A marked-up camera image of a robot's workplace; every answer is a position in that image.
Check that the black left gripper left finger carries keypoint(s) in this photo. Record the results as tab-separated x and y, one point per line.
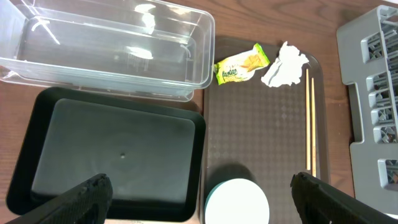
88	203

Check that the wooden chopstick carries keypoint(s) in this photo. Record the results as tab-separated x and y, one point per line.
307	113

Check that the light blue rice bowl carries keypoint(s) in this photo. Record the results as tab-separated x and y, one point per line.
237	201

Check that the grey dishwasher rack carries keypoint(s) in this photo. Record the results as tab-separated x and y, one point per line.
367	48

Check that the black plastic bin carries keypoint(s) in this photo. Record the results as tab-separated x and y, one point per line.
152	154

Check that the crumpled white tissue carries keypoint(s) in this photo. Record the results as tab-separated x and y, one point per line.
287	67

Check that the dark brown serving tray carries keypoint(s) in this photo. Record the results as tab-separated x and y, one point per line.
257	132

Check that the clear plastic bin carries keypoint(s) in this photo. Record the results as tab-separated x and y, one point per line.
145	49

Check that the green snack wrapper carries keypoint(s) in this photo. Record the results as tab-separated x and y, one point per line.
241	67

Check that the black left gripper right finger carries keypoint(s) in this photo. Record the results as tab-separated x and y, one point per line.
319	202

